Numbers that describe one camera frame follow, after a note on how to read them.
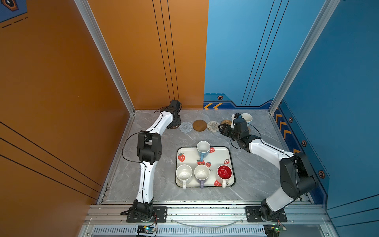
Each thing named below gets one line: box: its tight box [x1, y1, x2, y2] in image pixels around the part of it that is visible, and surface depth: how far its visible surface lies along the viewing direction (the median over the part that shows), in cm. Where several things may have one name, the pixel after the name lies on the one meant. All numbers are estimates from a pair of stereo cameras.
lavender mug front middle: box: [193, 164, 210, 190], surface depth 83 cm
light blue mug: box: [240, 113, 253, 123], surface depth 105 cm
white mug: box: [175, 163, 193, 190], surface depth 82 cm
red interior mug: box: [217, 164, 233, 189], surface depth 82 cm
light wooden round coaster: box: [192, 119, 208, 132], surface depth 111 cm
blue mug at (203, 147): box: [196, 140, 211, 161], surface depth 91 cm
